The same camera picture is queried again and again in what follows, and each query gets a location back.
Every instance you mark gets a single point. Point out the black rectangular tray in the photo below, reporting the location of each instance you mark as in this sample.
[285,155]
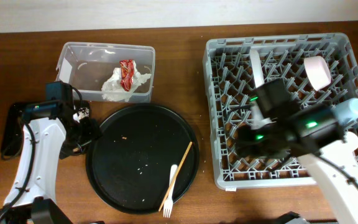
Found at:
[12,140]

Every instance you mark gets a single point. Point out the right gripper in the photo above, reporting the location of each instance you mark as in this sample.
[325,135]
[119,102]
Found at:
[251,145]

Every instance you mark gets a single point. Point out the grey plastic dishwasher rack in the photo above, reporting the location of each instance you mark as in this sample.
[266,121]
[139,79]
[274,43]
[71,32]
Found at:
[229,80]

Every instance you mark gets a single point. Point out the clear plastic waste bin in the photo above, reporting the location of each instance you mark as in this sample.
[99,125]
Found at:
[86,66]

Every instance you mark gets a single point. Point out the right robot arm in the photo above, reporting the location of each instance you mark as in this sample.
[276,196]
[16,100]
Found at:
[314,136]

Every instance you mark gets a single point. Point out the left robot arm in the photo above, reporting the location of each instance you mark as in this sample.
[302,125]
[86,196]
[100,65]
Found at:
[51,130]

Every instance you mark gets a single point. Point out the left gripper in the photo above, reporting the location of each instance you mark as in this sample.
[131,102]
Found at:
[92,132]

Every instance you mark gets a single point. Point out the large white napkin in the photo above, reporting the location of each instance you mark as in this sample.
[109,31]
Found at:
[113,91]

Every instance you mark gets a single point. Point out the wooden chopstick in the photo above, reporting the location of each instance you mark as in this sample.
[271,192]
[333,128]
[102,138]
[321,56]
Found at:
[175,176]

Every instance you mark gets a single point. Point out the round black serving tray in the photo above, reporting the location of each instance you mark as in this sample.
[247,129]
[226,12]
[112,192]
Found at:
[129,165]

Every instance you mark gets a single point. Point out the red snack wrapper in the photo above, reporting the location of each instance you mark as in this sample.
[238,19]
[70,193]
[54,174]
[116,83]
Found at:
[127,73]

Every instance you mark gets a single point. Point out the white plastic cup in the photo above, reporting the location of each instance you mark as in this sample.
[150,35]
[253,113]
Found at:
[350,143]

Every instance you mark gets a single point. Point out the light blue cup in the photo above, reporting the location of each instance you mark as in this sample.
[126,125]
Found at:
[347,111]

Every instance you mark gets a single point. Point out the white plastic fork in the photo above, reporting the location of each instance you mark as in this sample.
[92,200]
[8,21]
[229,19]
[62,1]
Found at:
[168,205]

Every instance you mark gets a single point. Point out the pink bowl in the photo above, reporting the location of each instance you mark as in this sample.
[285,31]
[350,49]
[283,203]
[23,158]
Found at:
[317,72]

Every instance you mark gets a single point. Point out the rice and mushroom leftovers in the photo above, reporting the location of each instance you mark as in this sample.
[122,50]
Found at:
[81,114]

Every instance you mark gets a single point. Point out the grey round plate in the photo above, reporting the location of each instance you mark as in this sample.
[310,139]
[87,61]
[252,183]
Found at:
[258,120]

